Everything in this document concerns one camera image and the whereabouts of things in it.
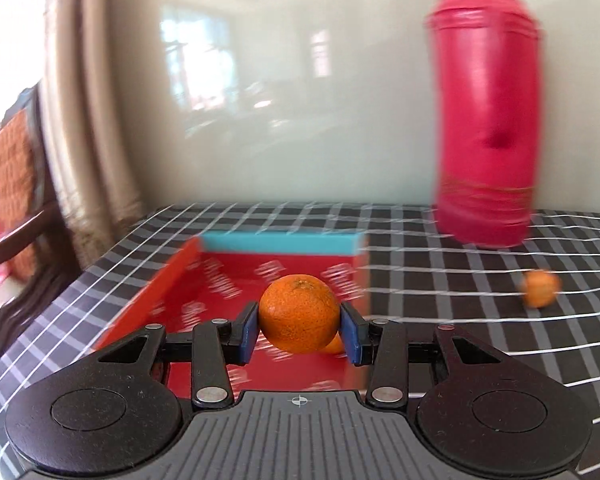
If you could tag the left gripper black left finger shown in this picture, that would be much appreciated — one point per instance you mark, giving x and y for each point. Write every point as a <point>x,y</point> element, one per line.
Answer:
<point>216,344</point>

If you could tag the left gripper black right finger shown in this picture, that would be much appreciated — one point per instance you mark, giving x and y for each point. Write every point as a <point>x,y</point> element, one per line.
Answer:
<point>382,346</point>

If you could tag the small orange tangerine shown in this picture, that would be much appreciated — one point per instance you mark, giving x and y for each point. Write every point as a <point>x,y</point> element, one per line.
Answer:
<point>335,346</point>

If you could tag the large orange tangerine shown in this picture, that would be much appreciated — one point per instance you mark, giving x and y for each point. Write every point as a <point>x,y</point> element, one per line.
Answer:
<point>299,314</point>

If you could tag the colourful cardboard box tray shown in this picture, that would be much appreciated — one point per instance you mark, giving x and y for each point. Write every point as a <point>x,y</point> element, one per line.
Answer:
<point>220,274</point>

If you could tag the far orange tangerine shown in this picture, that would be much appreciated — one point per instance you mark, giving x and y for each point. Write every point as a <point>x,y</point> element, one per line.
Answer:
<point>539,288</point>

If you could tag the black white checkered tablecloth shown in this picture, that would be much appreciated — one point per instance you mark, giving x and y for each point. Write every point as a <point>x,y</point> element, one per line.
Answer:
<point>417,275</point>

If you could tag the beige lace curtain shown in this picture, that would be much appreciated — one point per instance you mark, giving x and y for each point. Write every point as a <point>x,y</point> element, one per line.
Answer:
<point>95,186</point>

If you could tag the dark wooden sofa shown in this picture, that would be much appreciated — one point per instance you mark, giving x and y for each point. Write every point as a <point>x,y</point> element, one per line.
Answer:
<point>35,243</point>

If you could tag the red thermos flask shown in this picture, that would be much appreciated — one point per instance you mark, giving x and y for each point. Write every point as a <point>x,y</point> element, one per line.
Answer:
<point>487,56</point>

